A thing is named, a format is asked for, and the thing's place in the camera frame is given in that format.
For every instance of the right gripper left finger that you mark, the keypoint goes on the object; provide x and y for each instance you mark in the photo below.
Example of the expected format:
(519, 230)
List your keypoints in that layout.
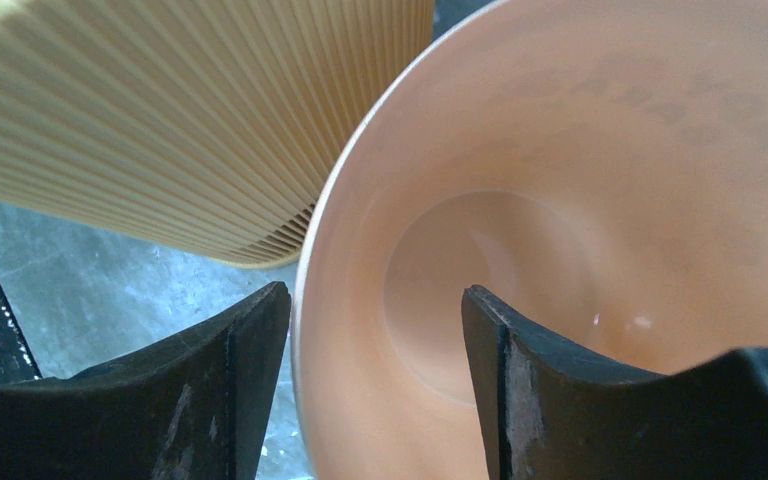
(194, 405)

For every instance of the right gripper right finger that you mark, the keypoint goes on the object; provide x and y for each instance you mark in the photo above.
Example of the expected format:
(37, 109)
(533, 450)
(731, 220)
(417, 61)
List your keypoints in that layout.
(550, 408)

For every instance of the yellow mesh plastic bin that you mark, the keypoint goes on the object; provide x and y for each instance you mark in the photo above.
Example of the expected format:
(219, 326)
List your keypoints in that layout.
(206, 126)

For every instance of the orange plastic bin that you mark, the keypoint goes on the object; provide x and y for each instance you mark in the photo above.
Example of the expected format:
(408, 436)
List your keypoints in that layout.
(600, 166)

